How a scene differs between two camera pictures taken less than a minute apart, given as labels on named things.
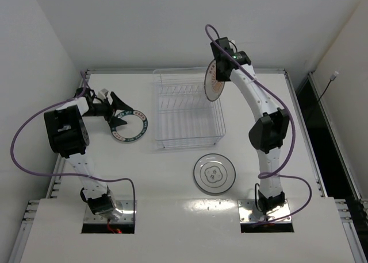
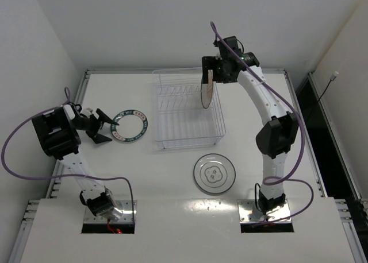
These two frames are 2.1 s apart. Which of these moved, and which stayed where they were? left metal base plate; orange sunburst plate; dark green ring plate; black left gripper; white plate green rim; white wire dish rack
Moved: black left gripper; orange sunburst plate
Stayed: white plate green rim; left metal base plate; dark green ring plate; white wire dish rack
